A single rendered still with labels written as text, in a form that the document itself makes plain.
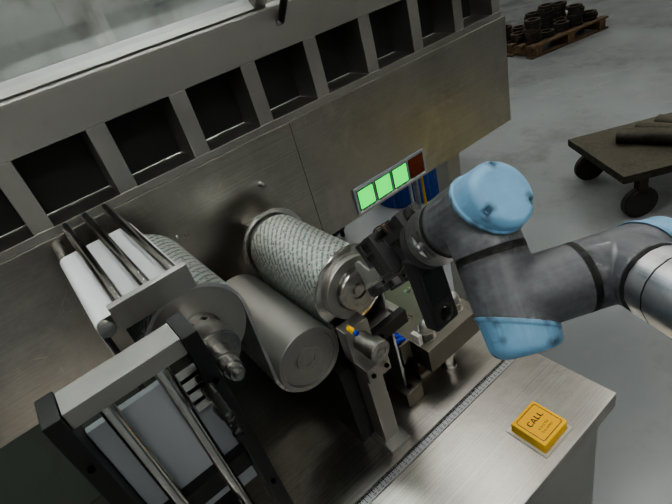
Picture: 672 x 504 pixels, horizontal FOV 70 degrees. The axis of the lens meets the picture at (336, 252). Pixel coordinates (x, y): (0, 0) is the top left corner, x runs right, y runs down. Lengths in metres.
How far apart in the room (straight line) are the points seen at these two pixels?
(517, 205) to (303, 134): 0.66
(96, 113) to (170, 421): 0.53
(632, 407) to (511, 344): 1.75
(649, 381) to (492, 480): 1.44
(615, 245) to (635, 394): 1.75
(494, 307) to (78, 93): 0.71
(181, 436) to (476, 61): 1.19
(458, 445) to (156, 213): 0.72
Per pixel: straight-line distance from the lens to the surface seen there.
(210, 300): 0.68
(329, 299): 0.78
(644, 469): 2.08
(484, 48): 1.48
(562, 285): 0.51
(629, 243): 0.54
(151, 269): 0.68
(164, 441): 0.63
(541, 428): 0.99
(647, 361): 2.39
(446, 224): 0.52
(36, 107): 0.90
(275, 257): 0.88
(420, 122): 1.31
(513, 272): 0.50
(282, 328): 0.80
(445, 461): 0.99
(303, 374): 0.83
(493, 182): 0.49
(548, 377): 1.10
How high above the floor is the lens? 1.74
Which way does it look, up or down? 32 degrees down
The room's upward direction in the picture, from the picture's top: 17 degrees counter-clockwise
